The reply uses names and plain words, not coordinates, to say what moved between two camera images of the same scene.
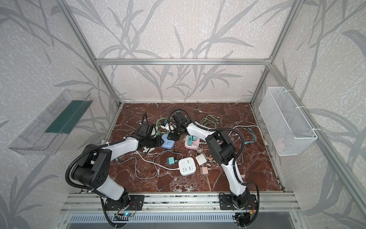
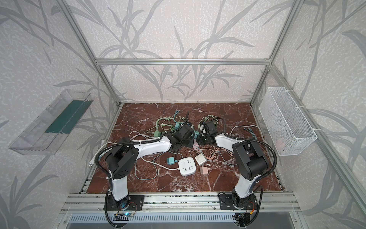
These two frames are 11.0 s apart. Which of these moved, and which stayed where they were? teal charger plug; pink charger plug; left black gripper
Moved: left black gripper
Stayed: pink charger plug; teal charger plug
